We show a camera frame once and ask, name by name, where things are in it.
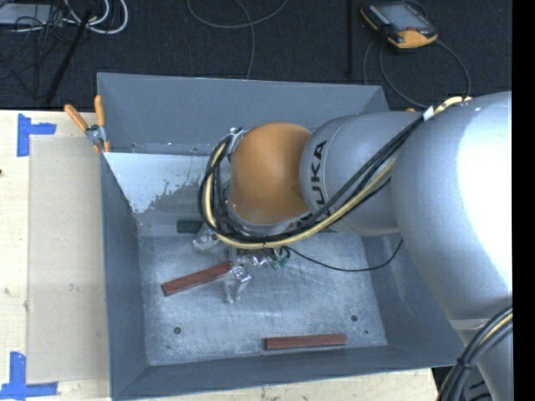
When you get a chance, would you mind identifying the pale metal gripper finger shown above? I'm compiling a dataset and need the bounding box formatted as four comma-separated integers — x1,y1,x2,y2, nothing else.
222,266,253,305
191,227,220,254

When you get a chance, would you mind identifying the dark green flat block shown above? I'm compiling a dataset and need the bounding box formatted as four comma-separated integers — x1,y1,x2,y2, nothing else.
176,219,205,234

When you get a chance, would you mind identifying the red-brown flat block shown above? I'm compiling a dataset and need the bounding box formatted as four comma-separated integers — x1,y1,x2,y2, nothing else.
262,332,349,352
161,261,234,297

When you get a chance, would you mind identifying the grey metal bin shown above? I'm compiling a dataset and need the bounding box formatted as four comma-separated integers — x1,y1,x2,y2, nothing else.
96,71,466,401

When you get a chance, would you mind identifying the pale wood flat board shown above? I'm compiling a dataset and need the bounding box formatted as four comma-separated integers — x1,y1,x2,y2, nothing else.
26,135,111,385

